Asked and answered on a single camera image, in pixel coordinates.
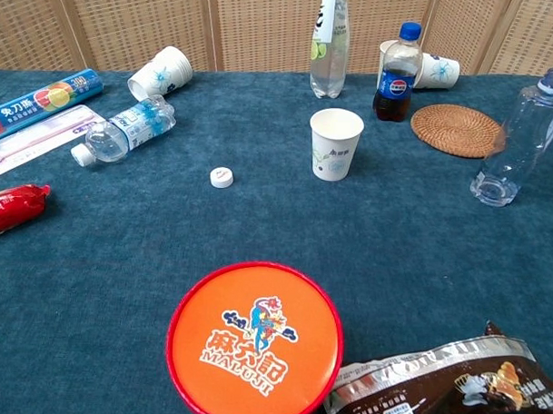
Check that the plastic wrap box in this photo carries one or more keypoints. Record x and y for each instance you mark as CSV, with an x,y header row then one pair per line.
x,y
44,101

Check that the orange round lid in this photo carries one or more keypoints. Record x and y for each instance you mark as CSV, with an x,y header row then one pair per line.
x,y
253,342

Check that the white bottle cap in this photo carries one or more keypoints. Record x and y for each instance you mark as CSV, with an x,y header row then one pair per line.
x,y
221,178

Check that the blue tablecloth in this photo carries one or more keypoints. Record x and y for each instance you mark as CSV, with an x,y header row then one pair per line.
x,y
166,239

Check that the bamboo folding screen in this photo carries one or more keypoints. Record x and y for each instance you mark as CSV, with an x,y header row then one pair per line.
x,y
128,24

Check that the white toothbrush package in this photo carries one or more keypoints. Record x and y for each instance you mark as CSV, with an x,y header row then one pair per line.
x,y
38,137

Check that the blue-cap cola bottle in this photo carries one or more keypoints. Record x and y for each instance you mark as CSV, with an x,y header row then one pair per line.
x,y
396,88

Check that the woven rattan coaster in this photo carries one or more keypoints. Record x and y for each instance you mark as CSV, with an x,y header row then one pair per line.
x,y
456,130

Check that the red biscuit pack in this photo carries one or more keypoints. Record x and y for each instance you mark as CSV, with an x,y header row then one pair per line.
x,y
10,209

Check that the blue-flower paper cup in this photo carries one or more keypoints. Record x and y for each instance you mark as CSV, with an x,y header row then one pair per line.
x,y
440,71
160,73

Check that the brown snack wrapper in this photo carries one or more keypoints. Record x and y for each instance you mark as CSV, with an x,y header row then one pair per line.
x,y
433,389

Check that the upright white paper cup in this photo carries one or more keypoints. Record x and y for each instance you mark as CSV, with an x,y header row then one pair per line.
x,y
335,145

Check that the plain white paper cup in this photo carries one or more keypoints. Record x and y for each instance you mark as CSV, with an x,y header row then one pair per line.
x,y
385,52

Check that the green label glass bottle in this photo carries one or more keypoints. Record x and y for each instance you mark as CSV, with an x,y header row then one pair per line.
x,y
329,59

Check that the blue label bottle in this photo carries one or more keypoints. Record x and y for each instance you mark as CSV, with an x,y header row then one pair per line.
x,y
125,129

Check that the clear plastic bottle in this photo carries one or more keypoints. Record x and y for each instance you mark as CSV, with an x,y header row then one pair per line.
x,y
524,134

